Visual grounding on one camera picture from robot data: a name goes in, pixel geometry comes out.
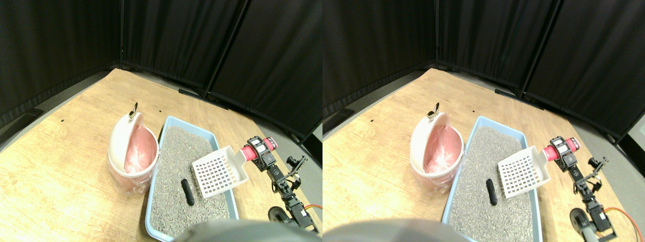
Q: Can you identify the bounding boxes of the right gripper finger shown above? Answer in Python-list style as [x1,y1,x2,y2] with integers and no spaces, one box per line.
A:
[549,136,569,158]
[248,136,267,158]

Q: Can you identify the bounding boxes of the white scoop with red handle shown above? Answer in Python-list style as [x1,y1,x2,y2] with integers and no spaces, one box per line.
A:
[192,136,279,199]
[497,136,581,199]

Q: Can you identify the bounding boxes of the black lump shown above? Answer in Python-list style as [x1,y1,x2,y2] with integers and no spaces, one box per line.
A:
[486,178,498,206]
[181,178,196,206]

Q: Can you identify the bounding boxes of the black curtain stand foot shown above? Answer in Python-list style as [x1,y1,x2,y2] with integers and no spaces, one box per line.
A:
[16,107,45,122]
[178,89,228,109]
[330,108,356,122]
[495,89,544,110]

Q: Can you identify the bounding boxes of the white shelf unit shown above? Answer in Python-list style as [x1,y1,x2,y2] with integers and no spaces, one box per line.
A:
[627,113,645,147]

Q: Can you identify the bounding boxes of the blue litter tray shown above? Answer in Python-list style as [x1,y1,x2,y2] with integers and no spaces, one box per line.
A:
[442,116,544,242]
[145,116,240,240]

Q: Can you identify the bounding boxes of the white bin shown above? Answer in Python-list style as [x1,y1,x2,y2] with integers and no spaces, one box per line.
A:
[107,102,160,195]
[409,102,464,192]

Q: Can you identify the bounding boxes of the black bracket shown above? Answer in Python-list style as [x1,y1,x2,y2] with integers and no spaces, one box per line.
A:
[587,156,609,195]
[282,155,309,190]

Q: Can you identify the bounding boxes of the orange wire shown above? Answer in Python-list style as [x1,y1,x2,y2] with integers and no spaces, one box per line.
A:
[304,204,323,225]
[604,206,645,240]

